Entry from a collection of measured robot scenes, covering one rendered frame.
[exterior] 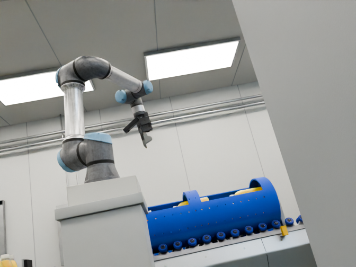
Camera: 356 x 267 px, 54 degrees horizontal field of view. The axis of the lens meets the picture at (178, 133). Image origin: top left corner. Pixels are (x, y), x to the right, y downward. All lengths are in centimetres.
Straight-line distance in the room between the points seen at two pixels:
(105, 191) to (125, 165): 406
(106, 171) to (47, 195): 415
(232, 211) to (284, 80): 151
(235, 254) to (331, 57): 161
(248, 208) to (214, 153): 364
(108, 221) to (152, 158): 413
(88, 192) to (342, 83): 119
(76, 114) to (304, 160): 138
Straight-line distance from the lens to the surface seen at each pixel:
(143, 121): 211
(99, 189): 139
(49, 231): 550
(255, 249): 189
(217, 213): 185
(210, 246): 185
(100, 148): 149
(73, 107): 169
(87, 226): 135
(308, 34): 34
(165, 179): 534
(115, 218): 133
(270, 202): 194
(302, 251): 197
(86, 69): 171
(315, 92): 34
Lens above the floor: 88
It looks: 20 degrees up
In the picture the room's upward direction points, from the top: 12 degrees counter-clockwise
